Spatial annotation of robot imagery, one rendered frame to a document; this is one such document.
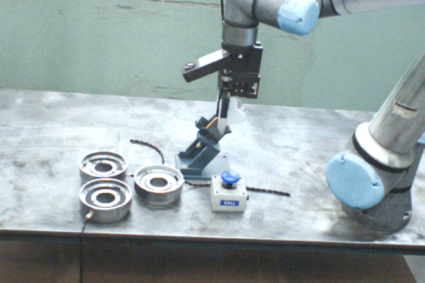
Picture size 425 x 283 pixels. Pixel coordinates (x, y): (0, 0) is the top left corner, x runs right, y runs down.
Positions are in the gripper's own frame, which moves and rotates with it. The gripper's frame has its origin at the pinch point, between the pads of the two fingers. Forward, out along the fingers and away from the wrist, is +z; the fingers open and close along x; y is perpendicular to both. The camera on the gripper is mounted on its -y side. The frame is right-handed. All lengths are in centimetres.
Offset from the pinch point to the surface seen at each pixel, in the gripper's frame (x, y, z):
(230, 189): -14.9, 1.9, 7.3
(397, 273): -8, 50, 37
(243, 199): -16.8, 4.7, 8.4
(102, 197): -15.2, -24.5, 10.3
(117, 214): -21.6, -21.2, 9.6
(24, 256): -4, -44, 37
